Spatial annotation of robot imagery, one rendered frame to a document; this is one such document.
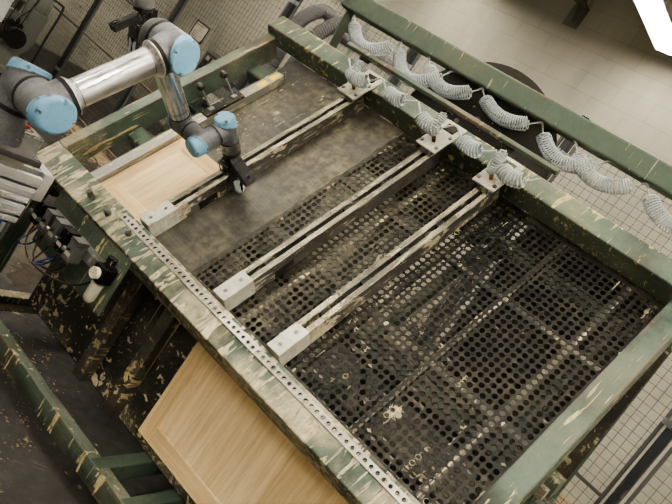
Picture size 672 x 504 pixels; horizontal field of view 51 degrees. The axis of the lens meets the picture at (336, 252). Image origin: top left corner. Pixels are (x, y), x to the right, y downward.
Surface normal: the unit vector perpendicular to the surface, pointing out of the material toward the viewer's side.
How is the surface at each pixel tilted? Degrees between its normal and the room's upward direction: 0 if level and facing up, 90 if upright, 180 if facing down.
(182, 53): 84
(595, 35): 90
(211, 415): 90
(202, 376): 90
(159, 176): 51
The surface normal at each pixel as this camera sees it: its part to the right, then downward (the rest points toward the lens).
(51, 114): 0.57, 0.62
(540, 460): -0.02, -0.64
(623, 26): -0.57, -0.24
